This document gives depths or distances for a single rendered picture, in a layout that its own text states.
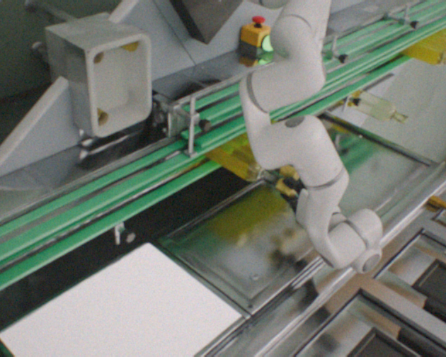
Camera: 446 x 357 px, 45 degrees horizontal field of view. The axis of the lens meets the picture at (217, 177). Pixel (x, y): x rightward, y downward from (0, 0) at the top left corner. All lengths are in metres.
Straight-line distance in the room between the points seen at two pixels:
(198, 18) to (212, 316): 0.74
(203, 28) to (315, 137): 0.58
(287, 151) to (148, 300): 0.47
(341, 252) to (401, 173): 0.73
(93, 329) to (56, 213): 0.26
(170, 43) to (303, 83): 0.56
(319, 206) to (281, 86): 0.24
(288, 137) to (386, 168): 0.86
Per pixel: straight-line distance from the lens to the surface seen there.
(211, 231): 1.41
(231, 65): 1.59
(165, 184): 1.40
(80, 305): 1.25
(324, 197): 1.06
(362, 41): 1.93
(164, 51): 1.48
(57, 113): 1.33
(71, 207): 1.23
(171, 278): 1.28
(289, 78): 1.02
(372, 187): 1.72
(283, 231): 1.43
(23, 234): 1.18
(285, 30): 1.05
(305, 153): 1.00
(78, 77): 1.27
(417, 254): 1.55
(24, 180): 1.30
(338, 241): 1.13
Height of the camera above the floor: 1.76
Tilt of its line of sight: 32 degrees down
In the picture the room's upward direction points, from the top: 122 degrees clockwise
